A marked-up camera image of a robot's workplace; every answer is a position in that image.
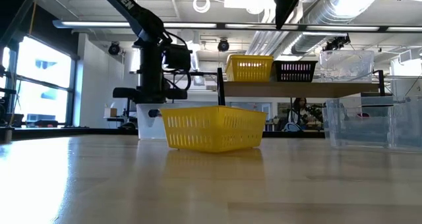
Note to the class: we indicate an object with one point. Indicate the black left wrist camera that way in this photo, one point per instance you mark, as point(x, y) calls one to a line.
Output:
point(178, 57)

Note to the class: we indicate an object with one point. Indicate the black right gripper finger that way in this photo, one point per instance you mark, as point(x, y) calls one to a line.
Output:
point(285, 3)

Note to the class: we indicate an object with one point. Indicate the white blue round device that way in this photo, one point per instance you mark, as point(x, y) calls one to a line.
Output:
point(291, 127)

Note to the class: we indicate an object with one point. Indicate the yellow slotted plastic basket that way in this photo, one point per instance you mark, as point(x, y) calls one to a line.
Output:
point(214, 109)
point(249, 56)
point(249, 73)

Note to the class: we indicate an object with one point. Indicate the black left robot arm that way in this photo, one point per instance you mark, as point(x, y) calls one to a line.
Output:
point(132, 6)

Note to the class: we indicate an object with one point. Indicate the large window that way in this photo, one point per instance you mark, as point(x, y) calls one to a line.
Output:
point(43, 85)

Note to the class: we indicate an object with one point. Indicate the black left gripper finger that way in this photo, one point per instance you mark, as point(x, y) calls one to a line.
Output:
point(176, 94)
point(127, 93)

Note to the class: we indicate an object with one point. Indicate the black aluminium table frame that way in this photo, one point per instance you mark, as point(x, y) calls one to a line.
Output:
point(66, 131)

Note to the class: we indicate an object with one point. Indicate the clear plastic bin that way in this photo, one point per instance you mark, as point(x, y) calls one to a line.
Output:
point(346, 67)
point(362, 128)
point(148, 125)

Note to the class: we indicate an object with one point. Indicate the person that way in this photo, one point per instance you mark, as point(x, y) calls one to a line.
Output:
point(298, 113)

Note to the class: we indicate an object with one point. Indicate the wooden shelf with black legs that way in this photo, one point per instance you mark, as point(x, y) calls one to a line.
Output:
point(296, 89)

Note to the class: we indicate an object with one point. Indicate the silver air duct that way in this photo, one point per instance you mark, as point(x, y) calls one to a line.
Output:
point(349, 3)

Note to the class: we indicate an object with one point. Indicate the black slotted plastic basket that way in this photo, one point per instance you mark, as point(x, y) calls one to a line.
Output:
point(295, 62)

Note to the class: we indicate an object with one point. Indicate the cardboard box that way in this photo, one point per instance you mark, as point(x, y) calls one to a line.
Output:
point(110, 112)

